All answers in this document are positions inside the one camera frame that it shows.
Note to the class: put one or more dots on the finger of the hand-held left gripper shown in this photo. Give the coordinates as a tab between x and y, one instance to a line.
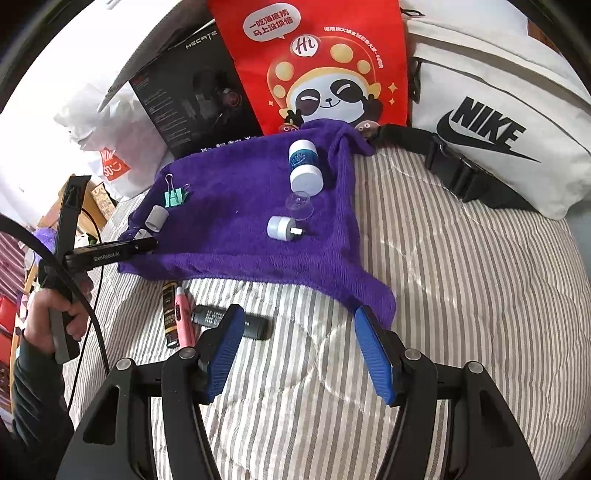
138	248
69	217

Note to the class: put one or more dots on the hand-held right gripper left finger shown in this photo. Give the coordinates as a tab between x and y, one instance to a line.
226	350

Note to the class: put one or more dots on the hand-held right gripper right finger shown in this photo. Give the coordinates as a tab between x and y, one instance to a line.
374	355

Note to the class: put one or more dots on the grey white cylinder adapter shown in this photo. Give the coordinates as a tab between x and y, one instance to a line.
156	218

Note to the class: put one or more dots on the black flash drive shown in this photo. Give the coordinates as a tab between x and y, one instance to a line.
207	316

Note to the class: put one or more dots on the pink pen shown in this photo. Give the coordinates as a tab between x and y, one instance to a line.
184	318

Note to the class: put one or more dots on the green binder clip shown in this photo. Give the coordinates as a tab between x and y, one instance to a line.
175	197

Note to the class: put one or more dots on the black gold tube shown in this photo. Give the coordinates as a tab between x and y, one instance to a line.
171	314

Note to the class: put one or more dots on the white round plug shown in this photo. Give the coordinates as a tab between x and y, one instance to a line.
279	228

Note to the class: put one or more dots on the clear plastic cap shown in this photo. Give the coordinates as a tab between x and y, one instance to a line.
300	205

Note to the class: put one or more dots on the white blue bottle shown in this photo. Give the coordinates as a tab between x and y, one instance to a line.
304	177

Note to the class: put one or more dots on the person's left forearm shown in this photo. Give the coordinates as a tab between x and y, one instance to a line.
32	397

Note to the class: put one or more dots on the person's left hand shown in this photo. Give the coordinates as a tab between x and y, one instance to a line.
39	318

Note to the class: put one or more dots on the purple fuzzy item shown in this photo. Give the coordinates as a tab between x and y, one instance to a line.
46	236

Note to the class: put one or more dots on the patterned book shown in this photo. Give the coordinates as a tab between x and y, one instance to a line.
101	198

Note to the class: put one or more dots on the white plastic shopping bag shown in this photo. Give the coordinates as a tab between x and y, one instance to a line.
92	124

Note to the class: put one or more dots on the striped bed sheet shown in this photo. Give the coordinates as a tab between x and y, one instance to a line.
461	300

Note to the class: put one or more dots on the purple towel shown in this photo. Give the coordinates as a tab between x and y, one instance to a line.
240	207

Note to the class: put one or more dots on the black cardboard box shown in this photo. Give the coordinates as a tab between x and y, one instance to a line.
194	106

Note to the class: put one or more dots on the red paper bag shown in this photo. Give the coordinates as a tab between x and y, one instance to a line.
277	46

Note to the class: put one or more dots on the white waist bag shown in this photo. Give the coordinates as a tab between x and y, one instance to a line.
485	69

